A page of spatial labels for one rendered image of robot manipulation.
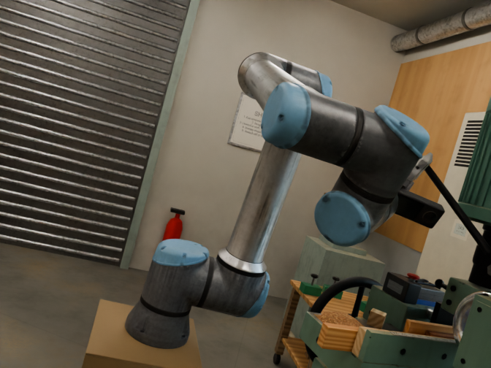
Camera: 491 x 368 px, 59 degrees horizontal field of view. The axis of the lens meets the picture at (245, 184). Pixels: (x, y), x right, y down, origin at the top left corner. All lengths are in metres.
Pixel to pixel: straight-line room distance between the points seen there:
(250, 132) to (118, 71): 1.19
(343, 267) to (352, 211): 2.60
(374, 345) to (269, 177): 0.54
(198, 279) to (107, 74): 2.72
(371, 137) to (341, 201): 0.11
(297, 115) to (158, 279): 0.78
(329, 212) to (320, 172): 3.39
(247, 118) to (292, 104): 3.24
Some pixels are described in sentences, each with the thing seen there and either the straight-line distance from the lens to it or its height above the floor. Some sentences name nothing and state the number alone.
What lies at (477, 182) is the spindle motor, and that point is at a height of 1.26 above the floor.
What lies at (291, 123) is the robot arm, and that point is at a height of 1.25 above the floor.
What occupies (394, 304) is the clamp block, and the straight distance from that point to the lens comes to 1.12.
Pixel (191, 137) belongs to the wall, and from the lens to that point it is 3.77.
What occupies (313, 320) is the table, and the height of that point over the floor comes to 0.89.
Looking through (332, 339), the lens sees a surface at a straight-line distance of 0.83.
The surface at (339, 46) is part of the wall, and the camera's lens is 4.18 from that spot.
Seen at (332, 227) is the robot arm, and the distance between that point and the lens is 0.70.
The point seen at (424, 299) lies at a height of 0.98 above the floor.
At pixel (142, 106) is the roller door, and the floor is 1.35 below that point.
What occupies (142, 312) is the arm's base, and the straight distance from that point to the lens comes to 1.30.
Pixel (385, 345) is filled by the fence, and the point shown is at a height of 0.94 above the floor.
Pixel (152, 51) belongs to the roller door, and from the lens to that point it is 3.77.
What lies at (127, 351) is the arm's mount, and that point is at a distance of 1.25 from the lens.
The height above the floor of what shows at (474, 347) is 1.01.
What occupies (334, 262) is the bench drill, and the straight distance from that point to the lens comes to 3.23.
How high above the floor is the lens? 1.19
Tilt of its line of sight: 4 degrees down
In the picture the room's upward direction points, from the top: 16 degrees clockwise
